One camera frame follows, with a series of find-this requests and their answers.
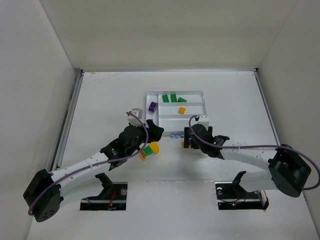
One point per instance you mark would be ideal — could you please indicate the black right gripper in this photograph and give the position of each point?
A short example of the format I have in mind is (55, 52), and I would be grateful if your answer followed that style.
(189, 138)

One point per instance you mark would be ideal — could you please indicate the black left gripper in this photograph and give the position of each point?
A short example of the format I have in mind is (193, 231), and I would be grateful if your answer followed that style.
(150, 131)

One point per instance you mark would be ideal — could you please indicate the purple arch lego brick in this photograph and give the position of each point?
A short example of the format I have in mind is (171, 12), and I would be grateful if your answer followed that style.
(153, 107)

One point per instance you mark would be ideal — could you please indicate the yellow square lego brick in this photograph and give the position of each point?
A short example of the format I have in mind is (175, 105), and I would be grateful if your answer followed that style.
(182, 110)

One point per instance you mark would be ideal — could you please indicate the green square lego brick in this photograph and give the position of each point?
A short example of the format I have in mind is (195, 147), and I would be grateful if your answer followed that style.
(165, 98)

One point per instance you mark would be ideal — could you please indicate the green long lego brick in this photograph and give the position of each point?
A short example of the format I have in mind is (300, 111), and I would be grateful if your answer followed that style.
(173, 98)

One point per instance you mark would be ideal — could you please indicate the green curved lego brick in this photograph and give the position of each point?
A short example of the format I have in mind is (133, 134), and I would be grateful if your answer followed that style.
(182, 100)

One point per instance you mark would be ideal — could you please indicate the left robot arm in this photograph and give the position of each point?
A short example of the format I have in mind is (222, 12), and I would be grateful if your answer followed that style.
(48, 191)

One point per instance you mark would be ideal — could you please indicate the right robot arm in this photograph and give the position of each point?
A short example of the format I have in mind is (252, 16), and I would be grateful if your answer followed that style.
(280, 167)

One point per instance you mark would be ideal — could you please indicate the yellow rounded lego brick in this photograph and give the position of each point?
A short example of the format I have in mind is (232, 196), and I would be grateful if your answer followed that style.
(154, 147)

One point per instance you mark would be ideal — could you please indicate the green lego brick in stack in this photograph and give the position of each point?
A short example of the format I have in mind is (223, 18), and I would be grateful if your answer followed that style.
(148, 151)

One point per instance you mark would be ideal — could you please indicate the white divided tray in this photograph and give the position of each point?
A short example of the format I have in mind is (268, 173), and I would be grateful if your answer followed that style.
(172, 109)

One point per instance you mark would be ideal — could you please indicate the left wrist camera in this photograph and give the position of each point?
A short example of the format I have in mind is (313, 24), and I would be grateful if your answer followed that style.
(134, 117)

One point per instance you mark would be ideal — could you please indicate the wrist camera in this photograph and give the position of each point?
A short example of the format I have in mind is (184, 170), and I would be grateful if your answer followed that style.
(202, 119)
(134, 117)

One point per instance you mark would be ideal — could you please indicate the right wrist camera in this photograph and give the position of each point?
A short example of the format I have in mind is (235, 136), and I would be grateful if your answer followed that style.
(202, 119)

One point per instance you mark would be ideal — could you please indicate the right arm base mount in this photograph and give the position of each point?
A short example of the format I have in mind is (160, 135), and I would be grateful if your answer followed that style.
(231, 196)

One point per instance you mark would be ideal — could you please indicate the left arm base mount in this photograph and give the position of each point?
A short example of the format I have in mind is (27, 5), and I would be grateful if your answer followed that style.
(113, 196)

